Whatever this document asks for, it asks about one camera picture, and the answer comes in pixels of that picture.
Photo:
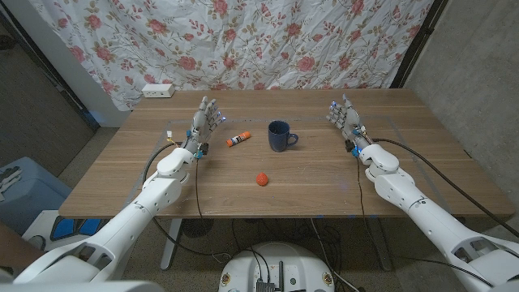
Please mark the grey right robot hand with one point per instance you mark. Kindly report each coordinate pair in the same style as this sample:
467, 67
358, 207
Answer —
350, 121

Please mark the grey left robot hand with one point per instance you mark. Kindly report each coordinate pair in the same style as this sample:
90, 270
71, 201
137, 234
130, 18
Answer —
200, 123

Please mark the dark blue ceramic mug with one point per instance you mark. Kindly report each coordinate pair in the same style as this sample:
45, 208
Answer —
277, 138

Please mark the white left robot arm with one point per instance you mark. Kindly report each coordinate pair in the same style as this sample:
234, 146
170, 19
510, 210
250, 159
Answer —
134, 219

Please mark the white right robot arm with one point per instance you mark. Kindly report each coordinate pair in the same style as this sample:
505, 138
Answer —
425, 211

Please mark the red strawberry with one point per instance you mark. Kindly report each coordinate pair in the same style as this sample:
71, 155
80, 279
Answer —
262, 179

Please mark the orange glue stick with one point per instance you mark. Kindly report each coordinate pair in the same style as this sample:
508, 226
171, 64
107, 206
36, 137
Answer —
239, 138

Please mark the white power strip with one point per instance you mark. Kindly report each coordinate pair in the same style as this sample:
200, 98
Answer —
158, 90

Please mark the floral backdrop cloth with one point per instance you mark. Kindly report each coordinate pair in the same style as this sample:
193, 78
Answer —
243, 40

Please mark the black backdrop stand pole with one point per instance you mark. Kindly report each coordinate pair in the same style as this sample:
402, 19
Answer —
417, 40

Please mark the white table leg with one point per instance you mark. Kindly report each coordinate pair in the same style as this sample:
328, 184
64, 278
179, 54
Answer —
170, 247

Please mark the grey table leg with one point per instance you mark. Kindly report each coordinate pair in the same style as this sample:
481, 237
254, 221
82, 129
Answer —
381, 247

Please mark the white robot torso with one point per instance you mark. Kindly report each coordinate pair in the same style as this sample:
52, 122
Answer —
292, 263

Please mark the blue storage bin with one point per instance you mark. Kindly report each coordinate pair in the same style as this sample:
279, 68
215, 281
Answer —
32, 198

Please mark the white box with blue print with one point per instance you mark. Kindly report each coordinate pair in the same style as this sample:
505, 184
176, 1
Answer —
44, 227

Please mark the grey sneaker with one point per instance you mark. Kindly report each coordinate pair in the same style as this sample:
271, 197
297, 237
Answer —
38, 242

